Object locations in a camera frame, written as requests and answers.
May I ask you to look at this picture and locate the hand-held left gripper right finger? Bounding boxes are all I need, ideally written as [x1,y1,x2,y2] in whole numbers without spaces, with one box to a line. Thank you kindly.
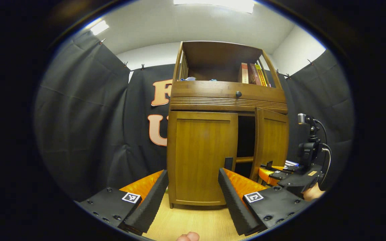
[218,167,311,236]

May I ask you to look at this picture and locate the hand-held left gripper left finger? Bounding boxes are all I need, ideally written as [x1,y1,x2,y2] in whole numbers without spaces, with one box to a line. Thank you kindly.
[74,169,169,236]

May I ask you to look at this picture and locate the wooden cabinet door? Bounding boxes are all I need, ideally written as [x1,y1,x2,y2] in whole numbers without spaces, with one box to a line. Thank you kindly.
[250,107,290,183]
[167,111,239,206]

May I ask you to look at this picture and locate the wooden double-door shoe cabinet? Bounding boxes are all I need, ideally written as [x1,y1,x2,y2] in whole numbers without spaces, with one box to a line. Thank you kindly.
[166,41,289,210]

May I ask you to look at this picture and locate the yellow book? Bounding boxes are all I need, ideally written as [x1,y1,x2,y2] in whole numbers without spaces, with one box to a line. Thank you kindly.
[255,64,268,87]

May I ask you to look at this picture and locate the wooden drawer with black knob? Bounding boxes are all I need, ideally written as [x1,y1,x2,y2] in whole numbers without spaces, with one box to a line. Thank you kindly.
[171,80,286,103]

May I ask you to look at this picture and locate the black backdrop cloth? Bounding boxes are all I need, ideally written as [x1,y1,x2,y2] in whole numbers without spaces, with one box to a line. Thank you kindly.
[34,30,354,201]

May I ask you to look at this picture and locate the small ceiling light panel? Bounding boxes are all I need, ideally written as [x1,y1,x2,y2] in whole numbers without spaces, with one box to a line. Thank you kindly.
[90,20,110,35]

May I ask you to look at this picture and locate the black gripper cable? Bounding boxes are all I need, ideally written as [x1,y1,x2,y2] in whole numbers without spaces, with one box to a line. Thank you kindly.
[315,119,333,176]

